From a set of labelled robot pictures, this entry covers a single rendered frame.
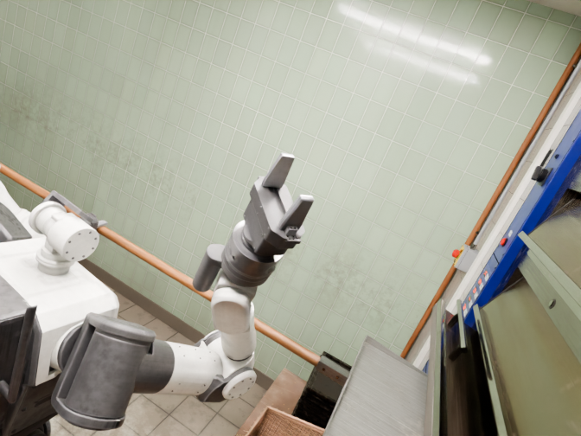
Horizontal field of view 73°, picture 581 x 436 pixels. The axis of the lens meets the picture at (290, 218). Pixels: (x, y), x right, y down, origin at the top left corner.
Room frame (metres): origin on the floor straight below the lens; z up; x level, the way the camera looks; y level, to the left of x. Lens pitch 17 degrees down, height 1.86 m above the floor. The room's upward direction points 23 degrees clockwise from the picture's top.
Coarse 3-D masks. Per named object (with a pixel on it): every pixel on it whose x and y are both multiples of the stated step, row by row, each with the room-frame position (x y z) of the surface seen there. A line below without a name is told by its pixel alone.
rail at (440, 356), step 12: (444, 312) 1.09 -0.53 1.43; (444, 324) 1.01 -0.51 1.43; (444, 336) 0.94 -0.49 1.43; (444, 348) 0.87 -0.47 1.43; (444, 360) 0.82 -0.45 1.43; (444, 372) 0.76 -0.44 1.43; (444, 384) 0.72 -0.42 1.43; (444, 396) 0.68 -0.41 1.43; (444, 408) 0.64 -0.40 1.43; (444, 420) 0.60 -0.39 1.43; (432, 432) 0.58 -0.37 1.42; (444, 432) 0.57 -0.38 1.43
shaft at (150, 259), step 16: (16, 176) 1.30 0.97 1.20; (48, 192) 1.27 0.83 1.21; (112, 240) 1.16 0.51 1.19; (128, 240) 1.17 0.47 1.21; (144, 256) 1.13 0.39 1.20; (176, 272) 1.10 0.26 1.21; (192, 288) 1.07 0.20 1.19; (256, 320) 1.02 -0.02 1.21; (272, 336) 0.99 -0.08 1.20; (304, 352) 0.97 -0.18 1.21
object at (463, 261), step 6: (462, 246) 1.79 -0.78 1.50; (468, 246) 1.78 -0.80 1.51; (462, 252) 1.72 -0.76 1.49; (468, 252) 1.71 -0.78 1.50; (474, 252) 1.71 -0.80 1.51; (456, 258) 1.75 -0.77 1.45; (462, 258) 1.71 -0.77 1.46; (468, 258) 1.70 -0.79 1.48; (474, 258) 1.70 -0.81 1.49; (456, 264) 1.71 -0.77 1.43; (462, 264) 1.71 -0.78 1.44; (468, 264) 1.70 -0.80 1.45; (462, 270) 1.70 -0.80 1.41; (468, 270) 1.70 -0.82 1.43
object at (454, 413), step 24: (432, 312) 1.15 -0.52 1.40; (432, 336) 0.97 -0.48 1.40; (456, 336) 1.04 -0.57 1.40; (432, 360) 0.84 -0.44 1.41; (456, 360) 0.89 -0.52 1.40; (480, 360) 0.97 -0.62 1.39; (432, 384) 0.73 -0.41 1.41; (456, 384) 0.78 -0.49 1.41; (480, 384) 0.84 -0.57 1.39; (432, 408) 0.65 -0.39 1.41; (456, 408) 0.69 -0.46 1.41; (480, 408) 0.74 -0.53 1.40; (456, 432) 0.62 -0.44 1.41; (480, 432) 0.66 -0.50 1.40
